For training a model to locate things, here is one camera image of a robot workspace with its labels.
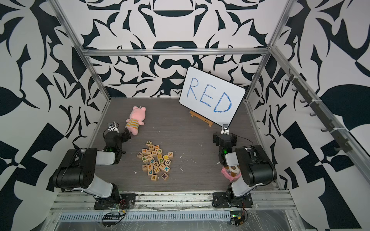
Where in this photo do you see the wooden block purple R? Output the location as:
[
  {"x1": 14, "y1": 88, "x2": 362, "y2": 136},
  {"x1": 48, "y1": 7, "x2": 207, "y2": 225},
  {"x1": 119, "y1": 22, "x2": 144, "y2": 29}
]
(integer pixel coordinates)
[{"x1": 161, "y1": 173, "x2": 169, "y2": 181}]

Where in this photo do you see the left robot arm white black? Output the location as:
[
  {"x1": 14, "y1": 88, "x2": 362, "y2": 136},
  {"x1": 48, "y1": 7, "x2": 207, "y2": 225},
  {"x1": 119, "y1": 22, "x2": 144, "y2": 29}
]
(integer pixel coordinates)
[{"x1": 52, "y1": 128, "x2": 131, "y2": 203}]

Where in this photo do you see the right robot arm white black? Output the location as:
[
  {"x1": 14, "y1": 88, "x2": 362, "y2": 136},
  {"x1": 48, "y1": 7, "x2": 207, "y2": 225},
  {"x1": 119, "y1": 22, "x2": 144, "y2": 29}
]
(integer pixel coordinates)
[{"x1": 213, "y1": 133, "x2": 278, "y2": 201}]

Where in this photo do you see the pink round toy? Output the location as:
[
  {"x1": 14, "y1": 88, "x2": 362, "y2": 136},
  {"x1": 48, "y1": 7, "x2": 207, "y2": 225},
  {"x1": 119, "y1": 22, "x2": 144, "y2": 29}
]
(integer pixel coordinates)
[{"x1": 221, "y1": 165, "x2": 241, "y2": 182}]

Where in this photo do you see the pink plush pig toy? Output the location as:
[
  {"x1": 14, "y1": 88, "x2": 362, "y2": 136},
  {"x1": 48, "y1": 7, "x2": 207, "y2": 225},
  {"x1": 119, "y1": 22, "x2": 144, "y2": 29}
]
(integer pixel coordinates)
[{"x1": 125, "y1": 106, "x2": 146, "y2": 136}]

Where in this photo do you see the whiteboard with RED text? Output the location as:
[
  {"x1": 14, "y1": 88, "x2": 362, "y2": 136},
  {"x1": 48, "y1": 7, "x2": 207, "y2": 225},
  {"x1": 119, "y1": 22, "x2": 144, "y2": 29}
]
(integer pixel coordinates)
[{"x1": 179, "y1": 67, "x2": 246, "y2": 126}]

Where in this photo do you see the small wooden easel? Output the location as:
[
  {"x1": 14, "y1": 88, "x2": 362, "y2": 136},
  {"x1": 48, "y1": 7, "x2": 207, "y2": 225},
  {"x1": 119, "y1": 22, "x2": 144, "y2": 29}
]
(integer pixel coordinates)
[{"x1": 189, "y1": 110, "x2": 214, "y2": 127}]

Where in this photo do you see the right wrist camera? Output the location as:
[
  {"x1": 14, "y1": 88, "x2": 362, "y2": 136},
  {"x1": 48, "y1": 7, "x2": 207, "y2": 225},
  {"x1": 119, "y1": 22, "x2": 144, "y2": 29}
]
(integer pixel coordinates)
[{"x1": 221, "y1": 124, "x2": 230, "y2": 135}]

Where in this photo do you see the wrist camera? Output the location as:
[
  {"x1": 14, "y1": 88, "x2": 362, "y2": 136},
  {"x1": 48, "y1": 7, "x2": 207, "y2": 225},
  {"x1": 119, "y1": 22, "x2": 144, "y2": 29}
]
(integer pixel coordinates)
[
  {"x1": 108, "y1": 122, "x2": 119, "y2": 133},
  {"x1": 221, "y1": 124, "x2": 230, "y2": 135}
]

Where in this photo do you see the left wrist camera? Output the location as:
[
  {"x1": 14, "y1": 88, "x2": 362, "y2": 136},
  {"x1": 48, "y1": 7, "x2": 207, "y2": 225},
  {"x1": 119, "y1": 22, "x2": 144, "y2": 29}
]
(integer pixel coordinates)
[{"x1": 108, "y1": 122, "x2": 119, "y2": 133}]

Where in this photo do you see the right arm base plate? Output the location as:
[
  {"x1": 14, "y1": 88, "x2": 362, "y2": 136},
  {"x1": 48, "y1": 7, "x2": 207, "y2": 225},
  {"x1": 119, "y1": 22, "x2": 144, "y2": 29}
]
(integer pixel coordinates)
[{"x1": 212, "y1": 193, "x2": 253, "y2": 208}]

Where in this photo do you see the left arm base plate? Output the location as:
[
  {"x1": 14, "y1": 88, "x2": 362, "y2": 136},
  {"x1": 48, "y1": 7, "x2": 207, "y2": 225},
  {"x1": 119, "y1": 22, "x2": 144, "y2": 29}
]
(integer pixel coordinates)
[{"x1": 93, "y1": 193, "x2": 136, "y2": 210}]

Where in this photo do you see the aluminium front rail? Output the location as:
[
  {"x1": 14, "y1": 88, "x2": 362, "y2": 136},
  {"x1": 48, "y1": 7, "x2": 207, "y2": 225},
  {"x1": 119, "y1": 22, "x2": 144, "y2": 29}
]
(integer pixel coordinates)
[{"x1": 49, "y1": 189, "x2": 298, "y2": 214}]

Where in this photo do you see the black wall hook rack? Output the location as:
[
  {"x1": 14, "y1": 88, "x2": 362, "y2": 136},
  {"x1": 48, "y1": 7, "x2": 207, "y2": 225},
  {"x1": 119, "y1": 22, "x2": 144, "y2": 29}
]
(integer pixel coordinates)
[{"x1": 286, "y1": 69, "x2": 353, "y2": 153}]

